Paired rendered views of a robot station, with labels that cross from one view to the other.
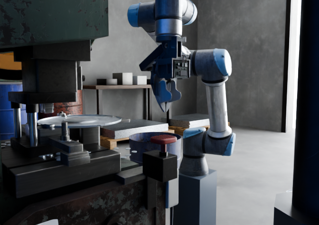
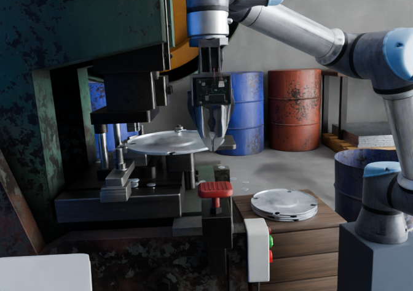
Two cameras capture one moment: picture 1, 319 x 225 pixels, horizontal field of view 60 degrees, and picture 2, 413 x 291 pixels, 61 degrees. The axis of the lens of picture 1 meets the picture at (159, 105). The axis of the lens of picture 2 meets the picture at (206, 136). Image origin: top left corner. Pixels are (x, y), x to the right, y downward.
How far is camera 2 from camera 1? 54 cm
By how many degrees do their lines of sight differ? 41
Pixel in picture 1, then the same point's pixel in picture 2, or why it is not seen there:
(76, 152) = (114, 186)
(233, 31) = not seen: outside the picture
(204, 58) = (367, 50)
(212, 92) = (391, 109)
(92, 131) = (182, 157)
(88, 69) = not seen: hidden behind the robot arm
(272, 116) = not seen: outside the picture
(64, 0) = (98, 5)
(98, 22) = (146, 23)
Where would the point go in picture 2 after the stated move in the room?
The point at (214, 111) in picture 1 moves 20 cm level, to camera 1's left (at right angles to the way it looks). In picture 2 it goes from (400, 143) to (322, 135)
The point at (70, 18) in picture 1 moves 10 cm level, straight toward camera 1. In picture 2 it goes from (107, 26) to (74, 23)
